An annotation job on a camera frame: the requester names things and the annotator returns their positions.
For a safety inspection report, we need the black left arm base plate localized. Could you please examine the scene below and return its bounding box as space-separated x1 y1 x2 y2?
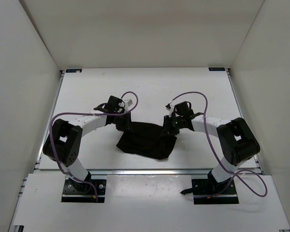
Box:
61 175 107 203

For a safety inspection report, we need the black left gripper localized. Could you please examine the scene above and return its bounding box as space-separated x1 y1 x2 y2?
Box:
113 110 135 133

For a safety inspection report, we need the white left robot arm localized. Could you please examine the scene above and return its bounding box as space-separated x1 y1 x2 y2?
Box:
43 96 133 193

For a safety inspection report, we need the black skirt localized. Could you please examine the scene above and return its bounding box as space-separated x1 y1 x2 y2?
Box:
116 122 177 160

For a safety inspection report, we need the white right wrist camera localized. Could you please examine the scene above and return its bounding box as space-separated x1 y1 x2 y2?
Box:
165 102 174 117

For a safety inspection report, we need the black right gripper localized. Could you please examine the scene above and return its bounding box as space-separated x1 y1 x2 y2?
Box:
159 115 184 138

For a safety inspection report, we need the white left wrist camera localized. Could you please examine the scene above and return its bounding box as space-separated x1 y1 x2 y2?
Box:
121 99 133 111

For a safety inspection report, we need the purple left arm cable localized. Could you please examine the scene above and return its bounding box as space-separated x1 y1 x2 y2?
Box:
49 91 139 203

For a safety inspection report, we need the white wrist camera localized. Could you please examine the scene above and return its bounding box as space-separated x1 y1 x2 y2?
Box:
121 99 133 111
165 102 174 117

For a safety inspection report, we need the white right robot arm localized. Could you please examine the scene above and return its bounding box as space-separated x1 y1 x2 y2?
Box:
162 101 261 194

